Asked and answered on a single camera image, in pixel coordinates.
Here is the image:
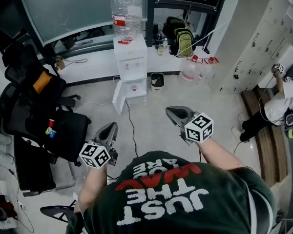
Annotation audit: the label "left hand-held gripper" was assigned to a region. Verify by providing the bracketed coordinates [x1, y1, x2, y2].
[78, 122, 119, 168]

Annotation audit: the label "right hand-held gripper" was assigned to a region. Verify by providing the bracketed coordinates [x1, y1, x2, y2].
[165, 106, 214, 146]

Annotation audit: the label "white water dispenser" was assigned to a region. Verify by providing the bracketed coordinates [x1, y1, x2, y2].
[112, 34, 148, 116]

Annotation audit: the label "person's left forearm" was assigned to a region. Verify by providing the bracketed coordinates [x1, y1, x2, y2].
[73, 164, 108, 213]

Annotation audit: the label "person's right forearm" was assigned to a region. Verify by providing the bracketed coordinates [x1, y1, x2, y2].
[199, 137, 246, 173]

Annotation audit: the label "empty clear water jug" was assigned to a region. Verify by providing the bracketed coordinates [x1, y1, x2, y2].
[180, 55, 204, 82]
[199, 57, 219, 82]

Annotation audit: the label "green and black backpack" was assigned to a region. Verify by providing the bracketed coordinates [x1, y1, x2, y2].
[169, 28, 197, 58]

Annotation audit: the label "black thermos flask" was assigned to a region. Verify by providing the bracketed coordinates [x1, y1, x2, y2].
[155, 30, 163, 50]

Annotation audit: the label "black flat case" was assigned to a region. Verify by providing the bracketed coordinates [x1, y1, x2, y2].
[13, 135, 57, 193]

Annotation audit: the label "orange cushion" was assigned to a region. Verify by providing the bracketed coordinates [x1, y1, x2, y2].
[33, 71, 53, 95]

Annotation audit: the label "black office chair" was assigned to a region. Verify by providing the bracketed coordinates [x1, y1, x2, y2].
[0, 44, 92, 167]

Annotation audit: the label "black bag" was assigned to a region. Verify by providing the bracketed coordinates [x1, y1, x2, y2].
[162, 16, 187, 38]

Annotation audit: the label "person's dark green printed shirt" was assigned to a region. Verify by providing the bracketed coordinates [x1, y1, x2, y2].
[65, 151, 277, 234]

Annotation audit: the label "brown wooden bench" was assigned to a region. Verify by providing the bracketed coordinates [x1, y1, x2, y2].
[240, 86, 289, 188]

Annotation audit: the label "black chair base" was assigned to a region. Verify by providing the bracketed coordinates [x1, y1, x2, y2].
[40, 205, 76, 223]

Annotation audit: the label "large clear water jug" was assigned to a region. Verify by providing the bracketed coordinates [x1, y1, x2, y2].
[111, 0, 144, 40]

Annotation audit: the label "grey metal lockers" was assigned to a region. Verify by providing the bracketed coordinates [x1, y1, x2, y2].
[209, 0, 293, 95]

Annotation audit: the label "frosted glass window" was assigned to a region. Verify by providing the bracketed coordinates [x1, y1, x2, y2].
[16, 0, 149, 46]

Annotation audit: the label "black power cable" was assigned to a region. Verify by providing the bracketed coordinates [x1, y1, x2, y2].
[124, 100, 140, 158]

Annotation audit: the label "white floor cable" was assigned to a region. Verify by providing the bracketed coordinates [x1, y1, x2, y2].
[74, 100, 113, 114]

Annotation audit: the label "black cable with adapter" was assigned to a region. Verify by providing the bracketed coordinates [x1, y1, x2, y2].
[233, 141, 245, 156]

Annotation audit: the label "white rope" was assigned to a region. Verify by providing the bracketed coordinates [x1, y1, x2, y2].
[175, 19, 232, 58]

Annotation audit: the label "brown pouch with string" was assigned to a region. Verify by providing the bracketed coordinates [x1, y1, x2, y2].
[55, 55, 88, 71]

